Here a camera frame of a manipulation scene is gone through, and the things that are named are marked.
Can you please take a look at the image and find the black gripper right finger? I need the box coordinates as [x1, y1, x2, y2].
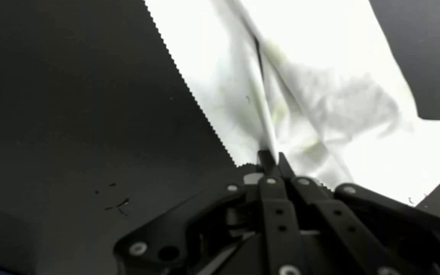
[277, 152, 440, 275]

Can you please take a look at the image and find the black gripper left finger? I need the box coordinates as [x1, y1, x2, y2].
[112, 149, 306, 275]

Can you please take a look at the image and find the white printed towel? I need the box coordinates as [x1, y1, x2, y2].
[141, 0, 440, 209]

